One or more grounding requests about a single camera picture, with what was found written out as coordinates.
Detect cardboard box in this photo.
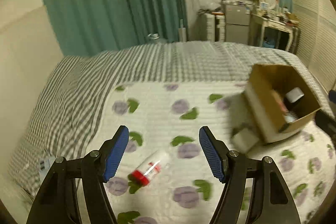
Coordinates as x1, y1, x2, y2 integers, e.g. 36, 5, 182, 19
244, 64, 321, 144

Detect white power adapter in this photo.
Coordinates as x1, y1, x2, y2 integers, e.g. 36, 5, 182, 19
231, 127, 260, 153

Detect white dressing table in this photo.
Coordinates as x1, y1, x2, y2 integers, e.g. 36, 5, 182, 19
248, 14, 301, 54

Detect grey checked bedspread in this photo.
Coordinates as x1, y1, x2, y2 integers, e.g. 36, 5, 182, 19
8, 41, 331, 196

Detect silver mini fridge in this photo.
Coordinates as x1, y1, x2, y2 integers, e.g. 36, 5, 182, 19
222, 4, 251, 45

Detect white floral quilt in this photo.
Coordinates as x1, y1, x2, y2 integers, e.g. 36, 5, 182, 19
88, 82, 335, 223

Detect white drawer cabinet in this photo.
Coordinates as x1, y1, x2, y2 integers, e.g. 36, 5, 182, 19
199, 13, 226, 42

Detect white bottle red cap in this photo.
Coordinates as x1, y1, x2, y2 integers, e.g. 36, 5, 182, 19
131, 150, 170, 186

